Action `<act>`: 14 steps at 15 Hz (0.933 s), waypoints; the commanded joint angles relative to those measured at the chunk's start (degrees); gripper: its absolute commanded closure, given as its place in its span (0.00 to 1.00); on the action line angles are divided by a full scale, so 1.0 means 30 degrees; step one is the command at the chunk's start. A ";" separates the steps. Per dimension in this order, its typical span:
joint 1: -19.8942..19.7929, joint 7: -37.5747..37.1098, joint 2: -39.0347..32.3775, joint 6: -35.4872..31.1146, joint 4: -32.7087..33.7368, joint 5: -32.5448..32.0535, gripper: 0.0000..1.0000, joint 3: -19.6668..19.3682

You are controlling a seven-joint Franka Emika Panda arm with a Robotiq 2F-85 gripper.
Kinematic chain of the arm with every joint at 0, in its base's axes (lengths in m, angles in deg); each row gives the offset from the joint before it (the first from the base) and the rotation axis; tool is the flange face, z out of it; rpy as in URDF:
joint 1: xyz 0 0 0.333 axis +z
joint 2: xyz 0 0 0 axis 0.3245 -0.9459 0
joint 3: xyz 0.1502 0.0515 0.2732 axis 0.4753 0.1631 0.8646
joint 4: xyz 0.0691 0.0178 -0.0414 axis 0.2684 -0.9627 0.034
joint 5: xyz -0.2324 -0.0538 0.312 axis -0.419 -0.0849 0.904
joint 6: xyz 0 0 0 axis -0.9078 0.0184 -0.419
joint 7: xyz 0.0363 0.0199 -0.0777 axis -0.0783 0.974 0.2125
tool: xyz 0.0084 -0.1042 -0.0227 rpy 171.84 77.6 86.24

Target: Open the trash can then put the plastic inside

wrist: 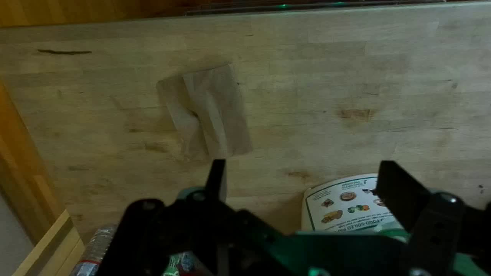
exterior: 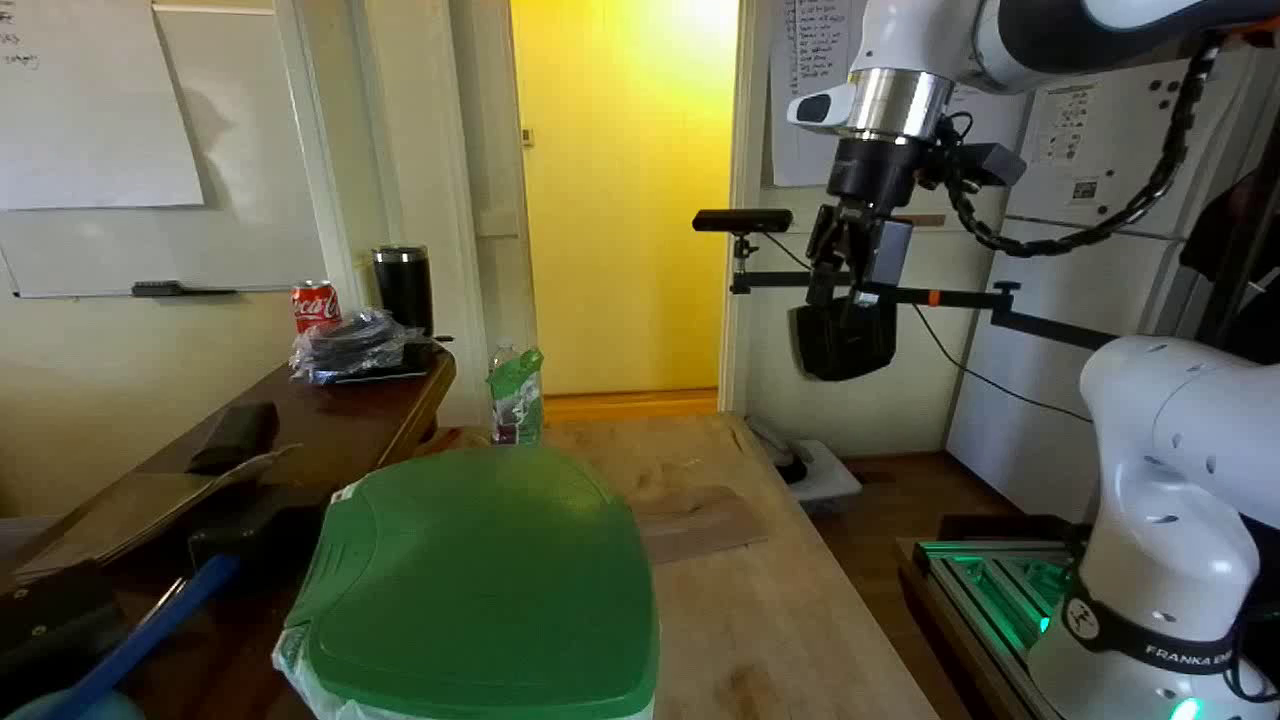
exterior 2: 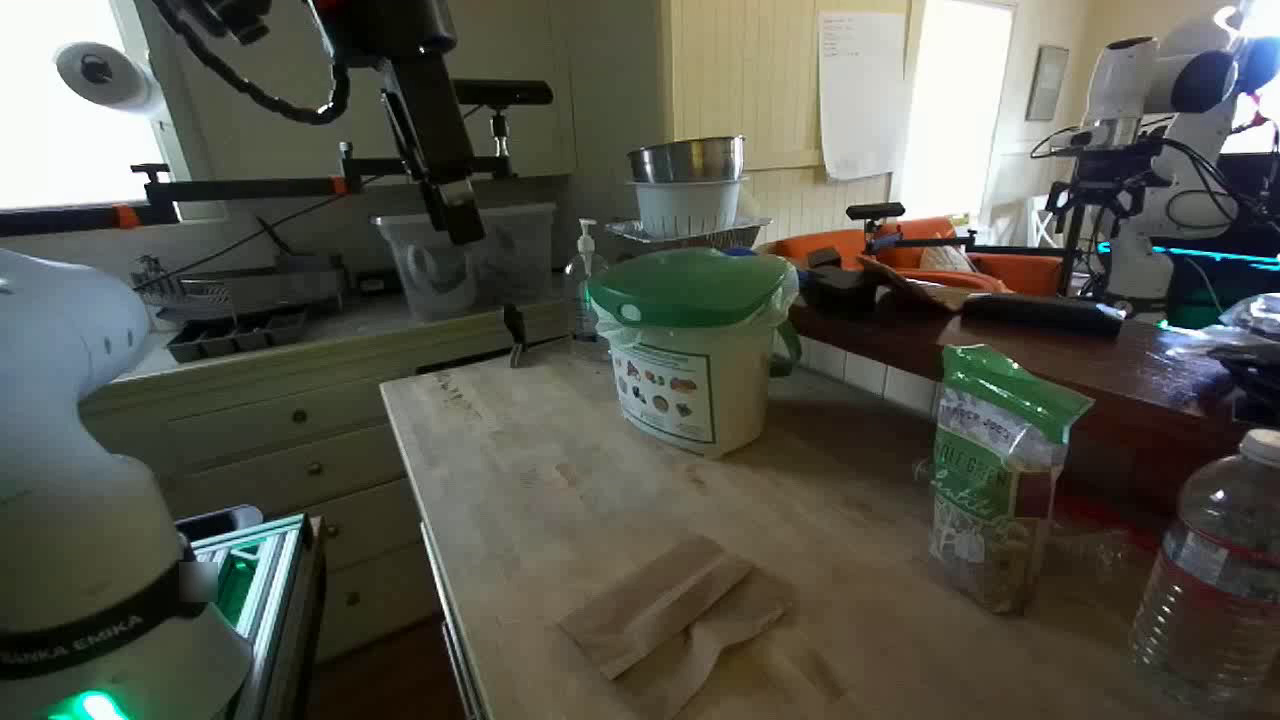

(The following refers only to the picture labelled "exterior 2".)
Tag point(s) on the cream drawer cabinet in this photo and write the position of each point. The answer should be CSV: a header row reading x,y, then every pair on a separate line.
x,y
301,428

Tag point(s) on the white paper on wall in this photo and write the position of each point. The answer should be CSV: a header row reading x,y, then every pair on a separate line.
x,y
862,92

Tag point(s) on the clear plastic container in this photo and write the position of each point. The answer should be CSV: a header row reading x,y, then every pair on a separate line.
x,y
505,266

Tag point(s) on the framed picture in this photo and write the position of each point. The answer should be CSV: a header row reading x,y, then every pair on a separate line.
x,y
1045,81

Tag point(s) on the steel mixing bowl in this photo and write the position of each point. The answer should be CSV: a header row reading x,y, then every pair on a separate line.
x,y
706,156

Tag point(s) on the soap dispenser bottle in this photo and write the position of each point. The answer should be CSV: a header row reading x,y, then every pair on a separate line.
x,y
582,273

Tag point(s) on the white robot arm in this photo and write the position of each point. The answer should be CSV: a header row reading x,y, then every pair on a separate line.
x,y
106,611

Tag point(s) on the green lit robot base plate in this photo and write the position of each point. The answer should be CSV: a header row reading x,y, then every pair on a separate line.
x,y
268,585

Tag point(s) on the white trash can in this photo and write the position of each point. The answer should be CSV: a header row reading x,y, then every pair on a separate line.
x,y
700,390

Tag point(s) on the clear plastic water bottle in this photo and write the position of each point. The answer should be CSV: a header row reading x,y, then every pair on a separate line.
x,y
1209,616

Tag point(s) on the orange cloth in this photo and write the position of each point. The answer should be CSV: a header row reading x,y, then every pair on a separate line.
x,y
924,249

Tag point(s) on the dish rack tray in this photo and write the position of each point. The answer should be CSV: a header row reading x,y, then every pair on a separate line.
x,y
244,310

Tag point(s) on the green trash can lid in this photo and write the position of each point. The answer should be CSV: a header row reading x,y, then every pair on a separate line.
x,y
690,286

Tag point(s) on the dark wooden side table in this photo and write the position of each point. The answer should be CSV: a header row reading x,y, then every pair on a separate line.
x,y
1157,408

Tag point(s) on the brown paper wrapper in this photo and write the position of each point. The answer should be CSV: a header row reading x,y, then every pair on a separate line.
x,y
657,633

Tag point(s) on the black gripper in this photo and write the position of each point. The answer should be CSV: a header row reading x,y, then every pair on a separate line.
x,y
384,30

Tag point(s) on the black camera tripod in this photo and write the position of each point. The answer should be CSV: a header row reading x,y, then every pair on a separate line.
x,y
1109,216

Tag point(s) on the green labelled plastic bag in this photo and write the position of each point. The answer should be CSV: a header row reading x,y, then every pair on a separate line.
x,y
996,448

